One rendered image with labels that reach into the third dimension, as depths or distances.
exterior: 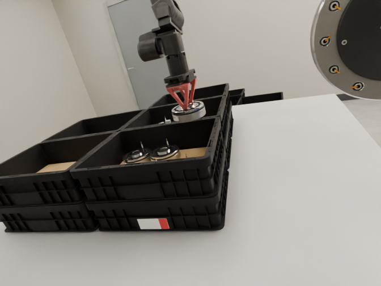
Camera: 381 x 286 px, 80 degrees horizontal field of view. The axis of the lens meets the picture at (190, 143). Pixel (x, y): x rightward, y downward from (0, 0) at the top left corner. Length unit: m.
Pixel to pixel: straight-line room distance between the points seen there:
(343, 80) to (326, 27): 0.08
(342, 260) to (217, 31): 3.47
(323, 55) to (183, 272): 0.51
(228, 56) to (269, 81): 0.72
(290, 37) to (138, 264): 3.44
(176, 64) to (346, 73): 0.41
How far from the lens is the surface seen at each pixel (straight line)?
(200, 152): 0.78
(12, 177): 0.86
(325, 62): 0.41
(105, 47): 4.69
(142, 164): 0.57
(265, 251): 0.61
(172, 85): 0.65
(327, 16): 0.40
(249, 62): 3.73
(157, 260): 0.65
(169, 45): 0.66
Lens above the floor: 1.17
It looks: 23 degrees down
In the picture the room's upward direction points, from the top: 13 degrees counter-clockwise
